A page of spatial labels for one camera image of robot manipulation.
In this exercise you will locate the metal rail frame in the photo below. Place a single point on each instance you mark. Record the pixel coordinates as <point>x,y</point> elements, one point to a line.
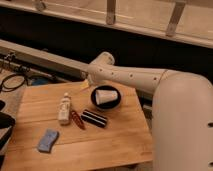
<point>187,21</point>

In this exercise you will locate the wooden board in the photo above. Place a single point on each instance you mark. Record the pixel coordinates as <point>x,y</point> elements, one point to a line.
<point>125,140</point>

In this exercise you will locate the black bowl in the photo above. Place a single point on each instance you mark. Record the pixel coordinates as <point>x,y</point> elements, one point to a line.
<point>108,105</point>

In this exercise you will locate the white paper cup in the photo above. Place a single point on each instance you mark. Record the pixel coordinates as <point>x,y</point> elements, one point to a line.
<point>104,96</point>

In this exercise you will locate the blue sponge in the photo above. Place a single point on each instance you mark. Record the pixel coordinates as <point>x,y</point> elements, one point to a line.
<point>47,141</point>

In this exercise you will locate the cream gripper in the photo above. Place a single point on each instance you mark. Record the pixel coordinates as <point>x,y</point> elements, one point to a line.
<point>85,84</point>

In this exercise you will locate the black object at left edge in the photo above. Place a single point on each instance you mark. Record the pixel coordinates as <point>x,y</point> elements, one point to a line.
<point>6,122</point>

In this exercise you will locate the black white striped block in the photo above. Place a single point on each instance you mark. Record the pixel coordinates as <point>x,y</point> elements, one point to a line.
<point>94,118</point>

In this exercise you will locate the white plastic bottle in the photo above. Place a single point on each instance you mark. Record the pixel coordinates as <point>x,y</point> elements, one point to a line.
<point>64,110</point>

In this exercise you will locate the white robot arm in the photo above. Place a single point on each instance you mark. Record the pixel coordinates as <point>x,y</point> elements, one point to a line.
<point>182,109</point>

